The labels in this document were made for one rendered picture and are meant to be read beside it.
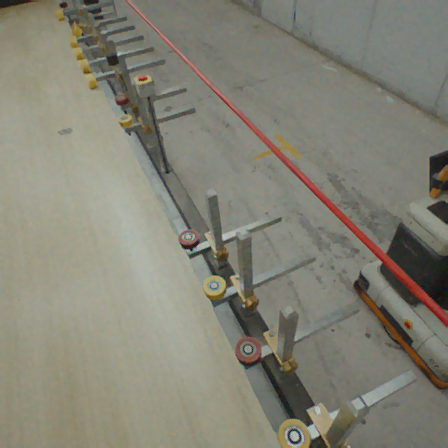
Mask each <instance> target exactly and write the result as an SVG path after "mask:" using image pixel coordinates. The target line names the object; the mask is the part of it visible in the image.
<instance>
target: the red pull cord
mask: <svg viewBox="0 0 448 448"><path fill-rule="evenodd" d="M125 1H126V2H127V3H128V4H129V5H130V6H131V7H132V8H133V9H134V10H135V11H136V12H137V13H138V14H139V15H140V16H141V17H142V18H143V19H144V20H145V21H146V22H147V23H148V24H149V26H150V27H151V28H152V29H153V30H154V31H155V32H156V33H157V34H158V35H159V36H160V37H161V38H162V39H163V40H164V41H165V42H166V43H167V44H168V45H169V46H170V47H171V48H172V49H173V51H174V52H175V53H176V54H177V55H178V56H179V57H180V58H181V59H182V60H183V61H184V62H185V63H186V64H187V65H188V66H189V67H190V68H191V69H192V70H193V71H194V72H195V73H197V74H198V76H199V77H200V78H201V79H202V80H203V81H204V82H205V83H206V84H207V85H208V86H209V87H210V88H211V89H212V90H213V91H214V92H215V93H216V94H217V95H218V96H219V97H220V98H221V99H222V100H223V101H224V102H225V103H226V105H227V106H228V107H229V108H230V109H231V110H232V111H233V112H234V113H235V115H236V116H237V117H238V118H239V119H240V120H241V121H242V122H244V123H245V124H246V125H247V126H248V127H249V128H250V129H251V130H252V131H253V132H254V133H255V134H256V135H257V136H258V137H259V138H260V139H261V140H262V141H263V142H264V143H265V144H266V145H267V147H268V148H269V149H270V150H271V151H272V152H273V153H274V154H275V155H276V156H277V157H279V159H280V160H281V161H282V162H283V163H284V164H285V165H286V166H287V167H288V168H289V169H290V170H291V171H292V172H293V173H294V174H295V175H296V176H297V177H298V178H299V179H300V181H301V182H302V183H303V184H304V185H305V186H306V187H307V188H309V189H310V190H311V191H312V192H313V193H314V194H315V195H316V196H317V197H318V198H319V199H320V200H321V201H322V202H323V203H324V204H325V205H326V206H327V207H328V208H329V209H330V210H331V211H332V213H333V214H334V215H335V216H336V217H337V218H338V219H339V220H341V221H342V223H343V224H344V225H345V226H346V227H347V228H348V229H349V230H350V231H351V232H352V233H353V234H354V235H355V236H356V237H357V238H358V239H359V240H360V241H361V242H362V243H363V244H364V245H365V246H366V247H367V248H368V249H369V250H370V251H371V252H372V253H373V254H374V255H375V256H376V257H378V258H379V259H380V260H381V261H382V262H383V263H384V264H385V265H386V267H387V268H388V269H389V270H390V271H391V272H392V273H393V274H394V275H395V276H396V277H397V278H398V279H399V280H400V281H401V282H402V283H403V284H404V285H405V286H406V287H407V288H408V289H409V290H410V291H411V292H412V293H413V294H414V295H415V296H416V297H417V298H418V299H419V300H420V301H421V302H422V303H423V304H424V305H425V306H426V307H427V308H428V309H429V310H430V311H431V312H432V313H434V314H435V315H436V316H437V317H438V318H439V319H440V320H441V322H442V323H443V324H444V325H445V326H446V327H447V328H448V314H447V313H446V312H445V311H444V310H443V309H442V308H441V307H440V306H439V305H438V304H437V303H436V302H435V301H434V300H433V299H432V298H431V297H430V296H428V295H427V294H426V293H425V292H424V291H423V290H422V289H421V288H420V287H419V286H418V285H417V284H416V283H415V282H414V281H413V280H412V279H411V278H410V277H409V276H408V275H407V274H406V273H405V272H404V271H403V270H402V269H401V268H400V267H399V266H398V265H397V264H396V263H395V262H394V261H393V260H392V259H391V258H389V257H388V256H387V255H386V254H385V253H384V252H383V251H382V250H381V249H380V248H379V247H378V246H377V245H376V244H375V243H374V242H373V241H372V240H371V239H370V238H369V237H368V236H367V235H366V234H365V233H364V232H363V231H362V230H361V229H360V228H359V227H358V226H357V225H356V224H355V223H354V222H353V221H352V220H351V219H349V218H348V217H346V216H345V215H344V214H343V213H342V211H341V210H340V209H339V208H338V207H337V206H336V205H335V204H334V203H333V202H332V201H331V200H330V199H329V198H328V197H327V196H326V195H325V194H324V193H323V192H322V191H321V190H320V189H319V188H318V187H316V186H315V185H314V184H313V183H312V182H311V181H310V180H309V179H308V178H307V177H306V176H305V175H304V174H303V173H302V172H301V170H300V169H299V168H298V167H297V166H296V165H295V164H294V163H293V162H292V161H291V160H290V159H289V158H288V157H287V156H285V155H284V154H283V153H282V152H281V151H280V150H279V149H278V148H277V147H276V146H275V145H274V144H273V143H272V142H271V141H270V140H269V139H268V138H267V137H266V136H265V135H264V134H263V133H262V132H261V131H260V130H259V129H258V128H257V127H256V126H255V125H254V124H253V123H252V122H251V121H249V120H248V119H247V118H246V117H245V116H244V115H243V114H242V113H241V112H240V111H239V110H238V109H237V108H236V107H235V105H234V104H233V103H232V102H231V101H230V100H229V99H228V98H227V97H226V96H225V95H224V94H223V93H222V92H221V91H220V90H219V89H218V88H217V87H216V86H215V85H214V84H213V83H212V82H211V81H210V80H209V79H208V78H207V77H206V76H205V75H204V74H203V73H201V72H200V71H199V70H198V68H197V67H196V66H195V65H194V64H193V63H192V62H191V61H190V60H189V59H187V58H186V57H185V56H184V55H183V54H182V53H181V52H180V51H179V50H178V49H177V48H176V47H175V46H174V45H173V44H172V43H171V42H170V41H169V40H168V39H167V38H166V37H165V36H164V35H163V34H162V33H161V32H160V31H159V30H158V29H157V28H156V27H155V26H154V25H153V24H152V23H151V22H150V21H149V20H148V18H147V17H146V16H145V15H144V14H143V13H142V12H141V11H140V10H139V9H138V8H137V7H136V6H135V5H134V4H133V3H132V2H131V1H130V0H125Z"/></svg>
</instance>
